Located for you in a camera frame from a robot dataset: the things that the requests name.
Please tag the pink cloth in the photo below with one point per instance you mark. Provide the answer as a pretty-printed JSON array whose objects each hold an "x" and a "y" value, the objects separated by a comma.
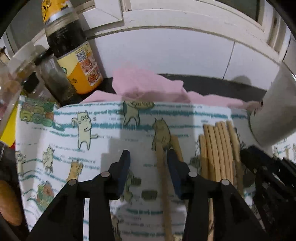
[{"x": 144, "y": 85}]

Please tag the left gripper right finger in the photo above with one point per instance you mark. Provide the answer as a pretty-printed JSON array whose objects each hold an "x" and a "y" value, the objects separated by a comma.
[{"x": 233, "y": 219}]

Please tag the white chopstick holder cup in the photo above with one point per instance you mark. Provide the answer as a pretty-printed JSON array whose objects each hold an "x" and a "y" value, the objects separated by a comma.
[{"x": 274, "y": 119}]

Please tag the white window frame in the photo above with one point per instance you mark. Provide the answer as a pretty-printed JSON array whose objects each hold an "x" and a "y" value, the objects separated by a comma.
[{"x": 269, "y": 34}]

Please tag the small dark cap bottle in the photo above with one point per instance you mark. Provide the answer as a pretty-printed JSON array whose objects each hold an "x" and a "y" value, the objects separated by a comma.
[{"x": 35, "y": 88}]

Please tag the cat pattern cloth mat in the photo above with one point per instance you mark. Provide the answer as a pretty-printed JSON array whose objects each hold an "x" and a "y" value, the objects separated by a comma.
[{"x": 81, "y": 141}]

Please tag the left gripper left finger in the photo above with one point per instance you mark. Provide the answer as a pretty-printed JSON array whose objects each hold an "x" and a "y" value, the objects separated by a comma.
[{"x": 63, "y": 218}]

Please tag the soy sauce bottle yellow label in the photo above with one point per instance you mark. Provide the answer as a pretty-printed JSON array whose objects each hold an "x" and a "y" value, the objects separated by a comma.
[{"x": 70, "y": 46}]

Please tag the clear plastic jar white lid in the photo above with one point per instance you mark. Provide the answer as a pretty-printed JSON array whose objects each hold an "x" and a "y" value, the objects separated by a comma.
[{"x": 18, "y": 69}]

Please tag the glass spice jar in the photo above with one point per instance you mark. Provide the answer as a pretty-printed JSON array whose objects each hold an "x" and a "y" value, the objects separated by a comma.
[{"x": 55, "y": 79}]

